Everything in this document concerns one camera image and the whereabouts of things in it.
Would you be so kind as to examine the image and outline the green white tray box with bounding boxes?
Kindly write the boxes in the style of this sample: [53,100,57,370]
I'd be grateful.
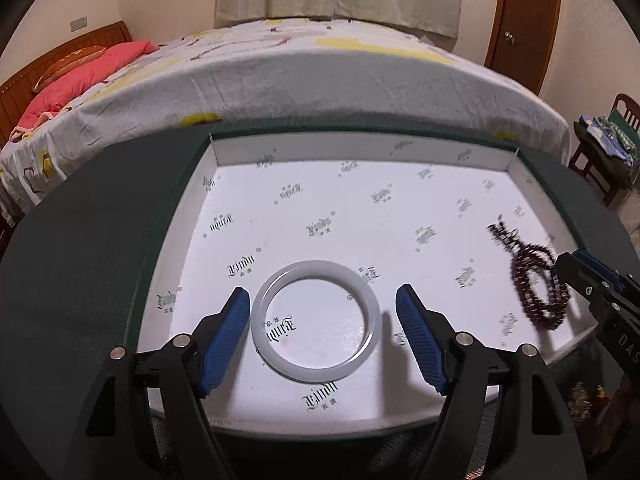
[136,132,594,438]

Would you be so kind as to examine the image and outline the wall socket above headboard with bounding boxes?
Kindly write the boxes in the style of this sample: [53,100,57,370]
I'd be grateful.
[70,16,88,32]

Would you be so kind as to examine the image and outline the gold pearl brooch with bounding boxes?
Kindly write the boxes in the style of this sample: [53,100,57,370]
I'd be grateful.
[567,382,592,419]

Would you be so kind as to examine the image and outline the pile of clothes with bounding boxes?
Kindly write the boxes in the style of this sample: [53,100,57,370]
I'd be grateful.
[574,108,639,179]

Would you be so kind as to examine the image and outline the wooden chair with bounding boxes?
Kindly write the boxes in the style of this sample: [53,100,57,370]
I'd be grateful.
[568,93,639,206]

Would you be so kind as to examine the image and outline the orange patterned pillow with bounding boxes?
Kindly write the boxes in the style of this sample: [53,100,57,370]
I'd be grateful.
[32,46,106,93]

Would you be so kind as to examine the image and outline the wooden headboard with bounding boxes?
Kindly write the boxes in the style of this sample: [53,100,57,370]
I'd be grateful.
[0,21,131,146]

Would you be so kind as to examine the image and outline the brown wooden door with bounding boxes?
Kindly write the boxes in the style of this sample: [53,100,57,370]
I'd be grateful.
[485,0,561,93]

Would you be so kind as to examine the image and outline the dark red bead bracelet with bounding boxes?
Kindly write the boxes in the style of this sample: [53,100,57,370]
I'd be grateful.
[487,219,572,332]

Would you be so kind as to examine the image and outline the bed with patterned sheet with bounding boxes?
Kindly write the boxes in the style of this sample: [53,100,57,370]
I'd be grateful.
[1,18,570,217]

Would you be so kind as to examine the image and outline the pink pillow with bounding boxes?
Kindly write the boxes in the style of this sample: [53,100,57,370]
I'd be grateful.
[9,40,160,143]

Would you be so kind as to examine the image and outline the white jade bangle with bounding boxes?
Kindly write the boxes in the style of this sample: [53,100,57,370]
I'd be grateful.
[250,259,383,385]

